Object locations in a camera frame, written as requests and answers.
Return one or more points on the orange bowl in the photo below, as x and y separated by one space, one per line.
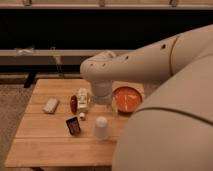
127 99

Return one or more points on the dark small box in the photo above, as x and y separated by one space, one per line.
73 125

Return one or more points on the white ceramic cup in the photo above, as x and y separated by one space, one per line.
101 130

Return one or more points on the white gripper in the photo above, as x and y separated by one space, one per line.
83 100

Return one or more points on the small white ball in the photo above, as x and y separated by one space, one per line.
82 116

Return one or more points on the grey bench rail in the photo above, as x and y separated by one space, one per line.
44 57

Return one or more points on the dark red can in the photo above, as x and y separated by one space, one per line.
73 104

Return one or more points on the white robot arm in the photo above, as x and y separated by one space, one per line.
172 130

